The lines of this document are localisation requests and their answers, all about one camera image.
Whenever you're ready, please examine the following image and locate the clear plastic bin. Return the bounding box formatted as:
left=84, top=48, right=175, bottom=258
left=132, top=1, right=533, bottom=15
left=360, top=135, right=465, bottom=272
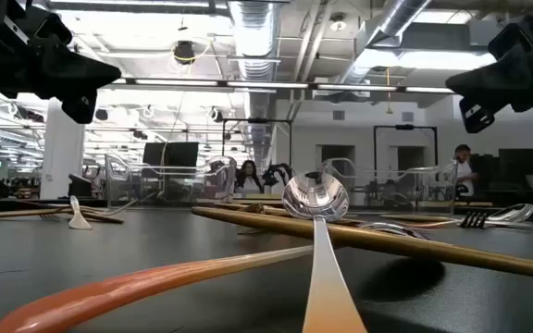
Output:
left=320, top=157, right=459, bottom=216
left=104, top=154, right=239, bottom=207

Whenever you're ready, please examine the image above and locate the black fork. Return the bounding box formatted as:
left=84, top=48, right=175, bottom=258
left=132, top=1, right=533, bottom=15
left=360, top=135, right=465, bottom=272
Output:
left=458, top=211, right=489, bottom=230

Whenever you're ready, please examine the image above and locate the gold chopstick rod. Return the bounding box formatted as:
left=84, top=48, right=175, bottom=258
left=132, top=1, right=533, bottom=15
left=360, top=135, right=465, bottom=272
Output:
left=191, top=205, right=533, bottom=284

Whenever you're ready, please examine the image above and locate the black monitor on arm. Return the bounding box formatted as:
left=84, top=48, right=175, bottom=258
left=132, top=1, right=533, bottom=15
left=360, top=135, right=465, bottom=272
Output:
left=497, top=147, right=533, bottom=186

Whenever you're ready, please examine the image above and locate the white column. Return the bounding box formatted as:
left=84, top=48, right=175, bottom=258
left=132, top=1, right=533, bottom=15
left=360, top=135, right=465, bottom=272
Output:
left=39, top=96, right=86, bottom=201

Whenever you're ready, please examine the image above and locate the person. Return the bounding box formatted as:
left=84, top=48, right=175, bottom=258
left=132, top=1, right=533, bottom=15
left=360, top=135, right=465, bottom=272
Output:
left=234, top=159, right=265, bottom=195
left=452, top=143, right=481, bottom=199

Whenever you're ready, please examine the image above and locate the black background monitor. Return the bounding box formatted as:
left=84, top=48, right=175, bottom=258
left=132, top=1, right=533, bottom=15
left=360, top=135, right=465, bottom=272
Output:
left=142, top=141, right=200, bottom=179

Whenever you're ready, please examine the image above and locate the overhead light bar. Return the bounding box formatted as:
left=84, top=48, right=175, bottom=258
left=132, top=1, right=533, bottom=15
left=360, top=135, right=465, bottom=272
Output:
left=108, top=77, right=456, bottom=95

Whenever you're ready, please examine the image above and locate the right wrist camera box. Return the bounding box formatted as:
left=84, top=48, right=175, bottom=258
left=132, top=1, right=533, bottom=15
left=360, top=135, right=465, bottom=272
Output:
left=487, top=21, right=533, bottom=61

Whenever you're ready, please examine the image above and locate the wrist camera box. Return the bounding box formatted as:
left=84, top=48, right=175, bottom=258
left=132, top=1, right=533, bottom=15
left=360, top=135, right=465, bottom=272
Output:
left=487, top=21, right=533, bottom=61
left=32, top=12, right=74, bottom=49

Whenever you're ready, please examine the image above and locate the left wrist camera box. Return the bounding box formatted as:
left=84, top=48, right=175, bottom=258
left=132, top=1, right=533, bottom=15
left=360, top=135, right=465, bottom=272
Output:
left=32, top=12, right=74, bottom=49

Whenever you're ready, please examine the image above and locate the black rectangular stand frame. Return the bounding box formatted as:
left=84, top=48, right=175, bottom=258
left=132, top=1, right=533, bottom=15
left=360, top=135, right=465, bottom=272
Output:
left=373, top=123, right=439, bottom=175
left=221, top=117, right=294, bottom=179

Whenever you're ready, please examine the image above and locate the black ceiling dome camera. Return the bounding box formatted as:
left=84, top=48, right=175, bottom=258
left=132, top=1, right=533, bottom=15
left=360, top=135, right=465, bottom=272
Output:
left=172, top=40, right=198, bottom=66

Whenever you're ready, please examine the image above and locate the spiral silver air duct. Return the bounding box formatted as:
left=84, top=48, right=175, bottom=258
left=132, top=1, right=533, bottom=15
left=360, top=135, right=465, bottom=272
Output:
left=338, top=0, right=434, bottom=87

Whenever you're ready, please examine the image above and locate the ribbed silver air duct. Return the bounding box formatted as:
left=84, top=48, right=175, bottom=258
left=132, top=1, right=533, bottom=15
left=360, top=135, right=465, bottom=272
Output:
left=227, top=0, right=279, bottom=179

